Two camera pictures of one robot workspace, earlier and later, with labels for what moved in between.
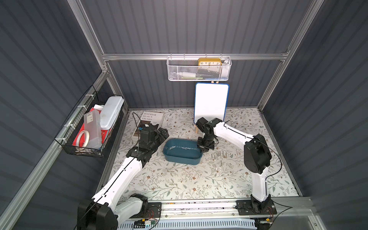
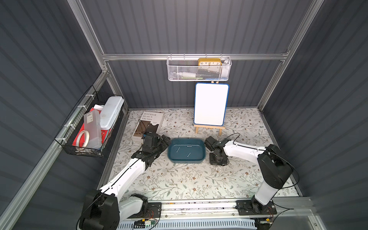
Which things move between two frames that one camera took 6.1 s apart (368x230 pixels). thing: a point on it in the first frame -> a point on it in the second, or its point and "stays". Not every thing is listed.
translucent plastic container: (92, 124) stays
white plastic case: (110, 108) stays
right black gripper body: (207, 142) -> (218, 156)
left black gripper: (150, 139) -> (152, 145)
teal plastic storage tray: (184, 151) stays
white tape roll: (87, 138) stays
